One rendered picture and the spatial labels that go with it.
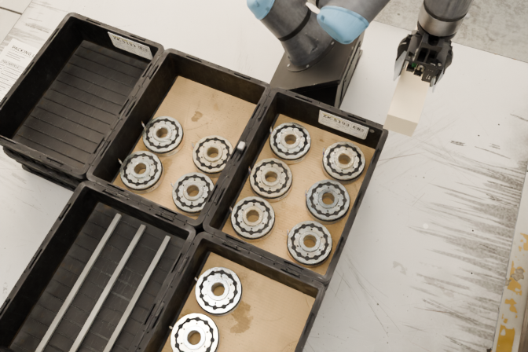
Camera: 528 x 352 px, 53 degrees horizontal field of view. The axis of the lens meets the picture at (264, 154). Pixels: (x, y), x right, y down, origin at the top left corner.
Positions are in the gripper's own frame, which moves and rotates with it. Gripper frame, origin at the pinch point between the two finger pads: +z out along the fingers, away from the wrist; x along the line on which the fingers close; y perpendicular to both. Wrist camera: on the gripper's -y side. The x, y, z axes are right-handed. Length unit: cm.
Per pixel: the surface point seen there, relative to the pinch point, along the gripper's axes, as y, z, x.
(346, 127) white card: 6.0, 20.2, -10.9
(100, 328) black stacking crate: 69, 26, -47
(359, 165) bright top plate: 13.3, 22.8, -5.2
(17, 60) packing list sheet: 8, 39, -114
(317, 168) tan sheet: 16.4, 25.7, -14.7
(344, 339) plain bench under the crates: 51, 38, 4
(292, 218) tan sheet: 30.5, 25.6, -16.1
